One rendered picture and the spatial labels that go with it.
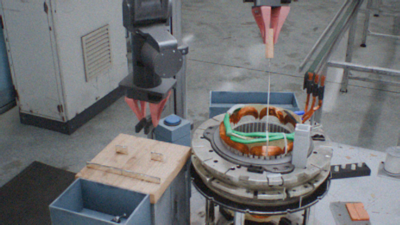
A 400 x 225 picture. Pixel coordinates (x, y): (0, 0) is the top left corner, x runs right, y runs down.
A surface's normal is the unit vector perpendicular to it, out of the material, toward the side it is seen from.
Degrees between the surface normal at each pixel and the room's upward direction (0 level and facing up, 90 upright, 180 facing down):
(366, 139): 0
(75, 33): 89
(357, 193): 0
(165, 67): 94
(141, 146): 0
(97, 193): 90
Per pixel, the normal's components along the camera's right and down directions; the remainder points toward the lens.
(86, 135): 0.00, -0.89
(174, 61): 0.49, 0.45
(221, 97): -0.03, 0.45
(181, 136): 0.72, 0.31
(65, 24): 0.92, 0.18
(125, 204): -0.36, 0.42
